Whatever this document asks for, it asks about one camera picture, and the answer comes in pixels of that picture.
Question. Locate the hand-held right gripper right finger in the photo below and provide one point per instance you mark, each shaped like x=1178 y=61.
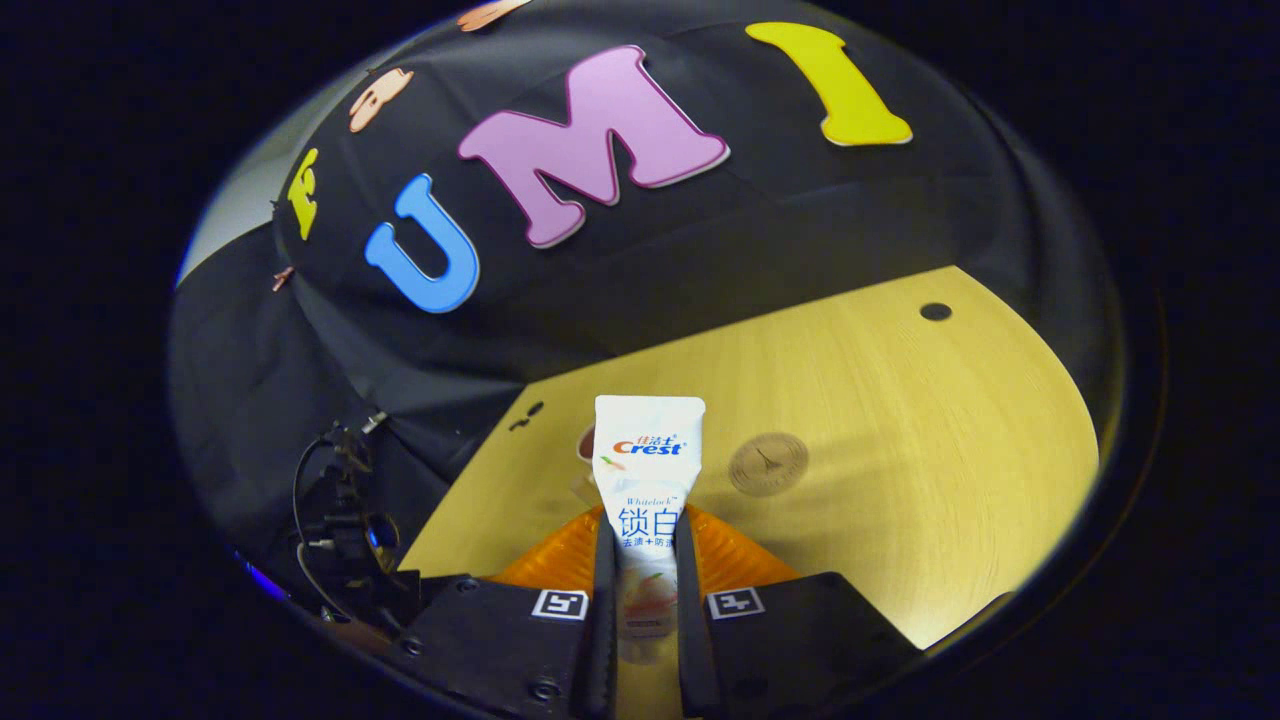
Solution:
x=800 y=640

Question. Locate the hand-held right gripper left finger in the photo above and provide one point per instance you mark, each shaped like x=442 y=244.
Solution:
x=500 y=640

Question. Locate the round wooden coaster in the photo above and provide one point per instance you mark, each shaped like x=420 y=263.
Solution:
x=768 y=464

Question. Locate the beige cup with brown inside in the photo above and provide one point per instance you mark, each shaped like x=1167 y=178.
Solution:
x=586 y=445

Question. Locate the white toothpaste tube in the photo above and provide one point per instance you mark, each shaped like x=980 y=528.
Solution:
x=648 y=460

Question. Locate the small orange cloth clip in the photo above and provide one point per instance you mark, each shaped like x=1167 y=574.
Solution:
x=283 y=279

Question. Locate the black backdrop cloth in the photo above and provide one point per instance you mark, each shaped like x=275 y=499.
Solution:
x=700 y=230

